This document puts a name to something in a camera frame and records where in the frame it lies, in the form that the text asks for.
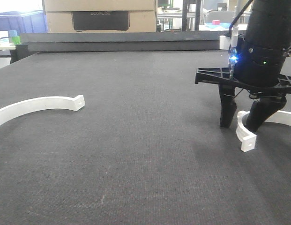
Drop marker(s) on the large cardboard box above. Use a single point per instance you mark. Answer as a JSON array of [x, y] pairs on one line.
[[71, 16]]

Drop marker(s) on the blue tray with red block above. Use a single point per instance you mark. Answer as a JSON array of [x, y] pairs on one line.
[[217, 24]]

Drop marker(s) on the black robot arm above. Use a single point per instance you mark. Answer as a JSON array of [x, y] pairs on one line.
[[255, 64]]

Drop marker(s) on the white curved clamp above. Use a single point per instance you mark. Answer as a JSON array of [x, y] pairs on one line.
[[21, 108], [247, 138]]

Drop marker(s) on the white paper cup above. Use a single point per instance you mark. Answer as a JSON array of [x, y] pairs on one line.
[[4, 37]]

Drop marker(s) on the black gripper base plate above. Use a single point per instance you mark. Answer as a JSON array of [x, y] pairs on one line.
[[271, 98]]

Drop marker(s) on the green and blue cups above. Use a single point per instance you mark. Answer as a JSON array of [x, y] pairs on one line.
[[14, 37]]

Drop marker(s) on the dark raised table rail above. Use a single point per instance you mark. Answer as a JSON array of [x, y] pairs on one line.
[[113, 42]]

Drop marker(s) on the blue bin on side table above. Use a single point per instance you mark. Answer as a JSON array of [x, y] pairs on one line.
[[24, 22]]

